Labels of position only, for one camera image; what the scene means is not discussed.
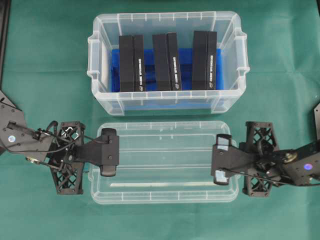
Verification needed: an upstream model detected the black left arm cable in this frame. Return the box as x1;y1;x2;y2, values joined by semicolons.
4;121;112;176

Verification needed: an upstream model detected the clear plastic storage box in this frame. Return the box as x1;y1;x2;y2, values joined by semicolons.
87;11;250;116

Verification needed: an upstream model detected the blue foam insert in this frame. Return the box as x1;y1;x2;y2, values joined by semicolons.
106;48;218;116

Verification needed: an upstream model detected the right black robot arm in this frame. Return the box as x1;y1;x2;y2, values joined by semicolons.
239;121;320;197

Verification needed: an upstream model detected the middle black carton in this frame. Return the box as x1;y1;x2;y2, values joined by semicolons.
152;32;182;91

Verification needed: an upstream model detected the right black carton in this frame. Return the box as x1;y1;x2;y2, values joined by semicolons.
191;30;217;90

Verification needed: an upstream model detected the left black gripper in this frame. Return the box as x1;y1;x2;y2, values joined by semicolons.
47;121;85;195

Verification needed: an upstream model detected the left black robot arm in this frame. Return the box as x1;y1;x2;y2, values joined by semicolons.
0;92;85;195

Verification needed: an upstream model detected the black carton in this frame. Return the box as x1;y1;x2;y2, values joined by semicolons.
191;30;217;90
152;32;182;91
118;35;147;92

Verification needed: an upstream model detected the black frame post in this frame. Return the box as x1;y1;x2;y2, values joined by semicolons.
0;0;11;83

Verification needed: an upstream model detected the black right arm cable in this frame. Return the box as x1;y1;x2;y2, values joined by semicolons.
223;147;320;187

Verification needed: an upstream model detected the left black carton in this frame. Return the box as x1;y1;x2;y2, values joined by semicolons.
118;35;147;92

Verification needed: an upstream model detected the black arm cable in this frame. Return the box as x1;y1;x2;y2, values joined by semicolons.
223;147;320;187
4;121;112;176

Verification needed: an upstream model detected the clear plastic box lid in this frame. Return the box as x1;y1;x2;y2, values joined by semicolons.
88;121;239;205

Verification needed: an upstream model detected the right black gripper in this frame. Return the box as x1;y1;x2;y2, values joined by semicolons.
242;121;279;197

